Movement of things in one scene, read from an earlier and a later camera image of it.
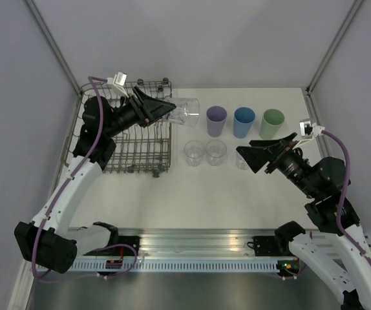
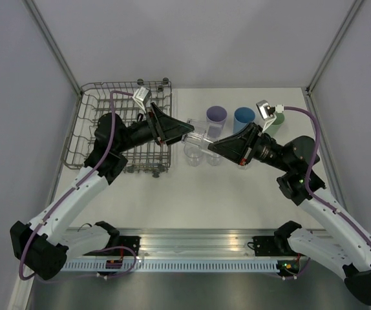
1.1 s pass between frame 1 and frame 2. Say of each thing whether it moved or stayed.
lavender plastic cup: stayed
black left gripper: moved
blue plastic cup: stayed
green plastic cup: stayed
